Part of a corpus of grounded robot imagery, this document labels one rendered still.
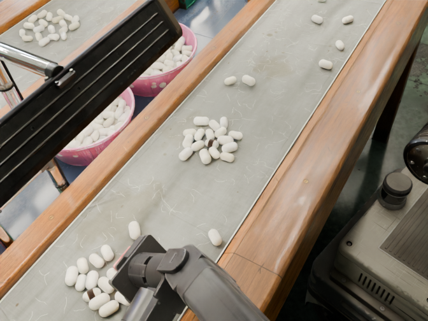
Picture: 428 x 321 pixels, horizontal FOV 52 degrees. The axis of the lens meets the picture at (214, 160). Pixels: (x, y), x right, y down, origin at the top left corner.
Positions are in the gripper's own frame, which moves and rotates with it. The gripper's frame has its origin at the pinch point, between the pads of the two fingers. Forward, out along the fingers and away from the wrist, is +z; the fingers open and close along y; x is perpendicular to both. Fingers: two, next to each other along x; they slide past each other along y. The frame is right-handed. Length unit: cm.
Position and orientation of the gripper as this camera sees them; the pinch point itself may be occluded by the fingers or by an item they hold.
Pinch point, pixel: (118, 267)
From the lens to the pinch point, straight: 83.3
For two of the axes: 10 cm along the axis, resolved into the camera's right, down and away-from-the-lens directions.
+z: -6.2, 1.3, 7.8
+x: 5.9, 7.3, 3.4
